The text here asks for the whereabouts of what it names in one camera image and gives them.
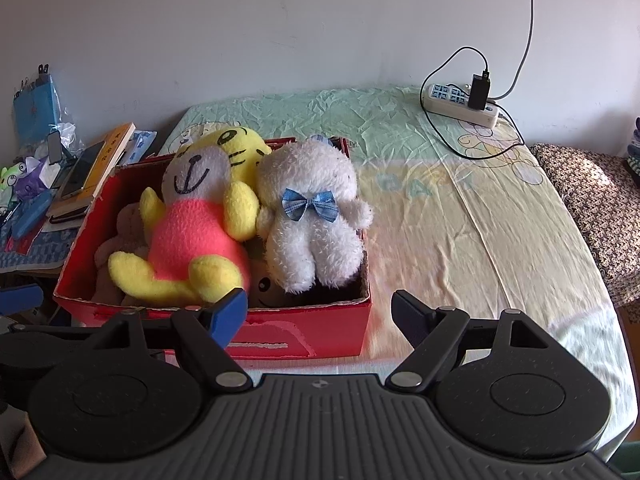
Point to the purple tissue pack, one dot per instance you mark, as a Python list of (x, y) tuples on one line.
[(27, 182)]

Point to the blue pencil case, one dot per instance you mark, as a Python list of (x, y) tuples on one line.
[(27, 217)]

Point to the red cardboard box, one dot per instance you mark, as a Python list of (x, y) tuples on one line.
[(300, 330)]

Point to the yellow book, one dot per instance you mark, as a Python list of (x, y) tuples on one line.
[(112, 147)]

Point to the crumpled clear plastic bag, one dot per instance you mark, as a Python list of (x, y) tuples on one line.
[(70, 135)]

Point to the black power adapter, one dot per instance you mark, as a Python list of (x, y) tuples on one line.
[(477, 92)]

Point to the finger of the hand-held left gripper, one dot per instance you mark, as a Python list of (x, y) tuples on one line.
[(60, 332), (20, 299)]

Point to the white bunny plush blue bow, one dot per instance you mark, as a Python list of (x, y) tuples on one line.
[(310, 240)]

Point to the blue plastic bag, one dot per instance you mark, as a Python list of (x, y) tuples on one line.
[(35, 105)]

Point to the yellow tiger plush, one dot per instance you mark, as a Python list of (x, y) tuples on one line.
[(185, 230)]

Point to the blue patterned mat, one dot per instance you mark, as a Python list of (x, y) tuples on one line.
[(35, 255)]

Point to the green frog toy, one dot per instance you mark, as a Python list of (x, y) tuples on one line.
[(9, 175)]

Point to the green mushroom plush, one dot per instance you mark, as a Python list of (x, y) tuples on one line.
[(265, 285)]

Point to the floral patterned cushion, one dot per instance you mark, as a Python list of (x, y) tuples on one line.
[(600, 200)]

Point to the pink plush toy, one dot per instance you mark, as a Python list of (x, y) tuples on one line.
[(125, 230)]

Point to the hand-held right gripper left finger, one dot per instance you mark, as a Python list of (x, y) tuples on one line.
[(230, 315)]

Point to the white power strip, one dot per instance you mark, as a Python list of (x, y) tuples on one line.
[(462, 112)]

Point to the silver smartphone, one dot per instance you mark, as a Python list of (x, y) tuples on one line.
[(82, 170)]

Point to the dark smartphone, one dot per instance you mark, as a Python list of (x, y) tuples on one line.
[(67, 215)]

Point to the phone on stand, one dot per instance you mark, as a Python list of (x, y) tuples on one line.
[(53, 145)]

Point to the printed bed sheet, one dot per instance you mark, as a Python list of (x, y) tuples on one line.
[(450, 240)]

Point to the blue white packet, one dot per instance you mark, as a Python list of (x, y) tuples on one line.
[(140, 142)]

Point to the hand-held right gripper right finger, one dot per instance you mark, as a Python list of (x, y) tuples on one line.
[(410, 320)]

